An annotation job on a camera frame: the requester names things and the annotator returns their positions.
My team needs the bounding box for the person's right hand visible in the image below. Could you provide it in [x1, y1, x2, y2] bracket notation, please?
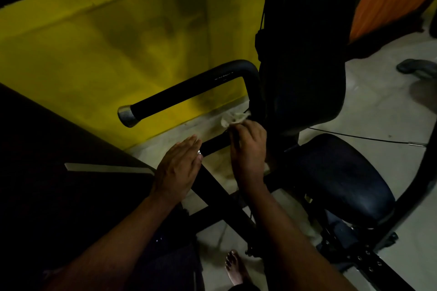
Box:
[229, 119, 268, 196]

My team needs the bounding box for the person's left hand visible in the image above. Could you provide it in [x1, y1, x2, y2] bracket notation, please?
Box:
[150, 134, 204, 208]

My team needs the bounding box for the white cleaning wipe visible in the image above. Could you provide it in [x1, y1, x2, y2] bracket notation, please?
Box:
[220, 111, 252, 128]

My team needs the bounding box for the black U-shaped handle chrome end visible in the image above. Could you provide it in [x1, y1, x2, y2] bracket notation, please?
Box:
[117, 59, 264, 158]

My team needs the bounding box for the person's right forearm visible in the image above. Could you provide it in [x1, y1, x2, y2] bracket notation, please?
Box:
[244, 186, 357, 291]

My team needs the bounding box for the person's left foot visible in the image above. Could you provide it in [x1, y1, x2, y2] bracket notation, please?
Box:
[225, 250, 252, 286]

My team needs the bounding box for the black round seat pad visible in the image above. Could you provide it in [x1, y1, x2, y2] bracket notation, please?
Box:
[290, 134, 396, 228]

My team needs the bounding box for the black back pad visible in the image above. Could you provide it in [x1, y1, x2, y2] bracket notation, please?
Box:
[256, 0, 363, 136]

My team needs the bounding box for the dark weight stack housing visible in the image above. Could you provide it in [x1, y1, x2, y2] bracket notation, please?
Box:
[0, 82, 205, 291]

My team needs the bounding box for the black machine base frame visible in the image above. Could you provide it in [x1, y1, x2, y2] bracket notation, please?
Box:
[189, 130, 437, 291]

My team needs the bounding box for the thin black floor cable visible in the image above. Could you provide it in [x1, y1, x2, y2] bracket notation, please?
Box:
[307, 127, 427, 147]

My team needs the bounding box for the grey leg machine frame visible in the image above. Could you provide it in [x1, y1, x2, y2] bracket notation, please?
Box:
[396, 59, 437, 80]

